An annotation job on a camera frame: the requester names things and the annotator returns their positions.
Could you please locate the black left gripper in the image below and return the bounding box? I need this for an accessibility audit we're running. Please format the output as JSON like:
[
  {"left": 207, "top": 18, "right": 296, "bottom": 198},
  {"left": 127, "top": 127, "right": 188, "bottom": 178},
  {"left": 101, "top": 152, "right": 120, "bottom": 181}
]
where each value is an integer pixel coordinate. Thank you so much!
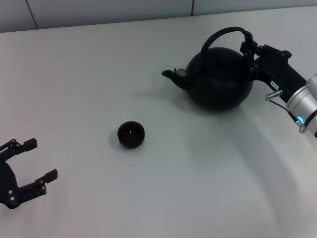
[{"left": 0, "top": 138, "right": 58, "bottom": 210}]

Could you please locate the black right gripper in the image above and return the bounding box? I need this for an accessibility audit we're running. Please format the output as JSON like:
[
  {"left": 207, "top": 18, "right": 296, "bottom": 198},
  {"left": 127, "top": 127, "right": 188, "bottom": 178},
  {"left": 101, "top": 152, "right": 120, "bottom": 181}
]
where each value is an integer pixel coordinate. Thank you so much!
[{"left": 239, "top": 31, "right": 308, "bottom": 104}]

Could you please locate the black round teapot with handle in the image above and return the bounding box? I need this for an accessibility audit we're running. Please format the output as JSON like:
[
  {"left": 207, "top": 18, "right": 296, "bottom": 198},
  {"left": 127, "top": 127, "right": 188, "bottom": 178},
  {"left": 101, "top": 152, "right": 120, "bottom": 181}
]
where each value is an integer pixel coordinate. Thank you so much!
[{"left": 161, "top": 26, "right": 255, "bottom": 112}]

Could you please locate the small black teacup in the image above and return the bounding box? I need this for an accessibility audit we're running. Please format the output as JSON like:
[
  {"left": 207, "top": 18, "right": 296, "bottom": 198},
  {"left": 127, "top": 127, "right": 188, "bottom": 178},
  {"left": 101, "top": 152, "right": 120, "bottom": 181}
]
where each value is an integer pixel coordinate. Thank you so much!
[{"left": 117, "top": 120, "right": 146, "bottom": 149}]

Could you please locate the right gripper cable with plug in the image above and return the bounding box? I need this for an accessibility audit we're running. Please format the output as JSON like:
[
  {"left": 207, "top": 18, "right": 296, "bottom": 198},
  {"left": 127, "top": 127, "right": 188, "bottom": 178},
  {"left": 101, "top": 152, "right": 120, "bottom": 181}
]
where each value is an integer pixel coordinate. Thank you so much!
[{"left": 265, "top": 89, "right": 307, "bottom": 134}]

